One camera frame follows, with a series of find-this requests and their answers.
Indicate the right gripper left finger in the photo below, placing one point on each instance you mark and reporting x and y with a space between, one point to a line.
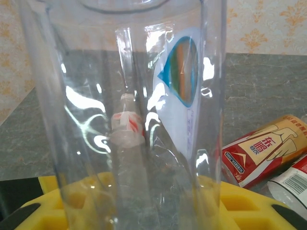
43 215

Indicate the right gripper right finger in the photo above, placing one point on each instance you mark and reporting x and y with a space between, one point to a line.
251 210

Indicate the red white label bottle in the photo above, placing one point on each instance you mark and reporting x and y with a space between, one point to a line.
292 182

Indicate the orange red drink bottle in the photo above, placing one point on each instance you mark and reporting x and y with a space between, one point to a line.
259 148

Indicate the clear bottle red-white label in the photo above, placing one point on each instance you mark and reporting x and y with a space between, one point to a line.
127 122

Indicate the clear bottle blue label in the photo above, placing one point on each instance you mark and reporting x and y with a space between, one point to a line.
96 72

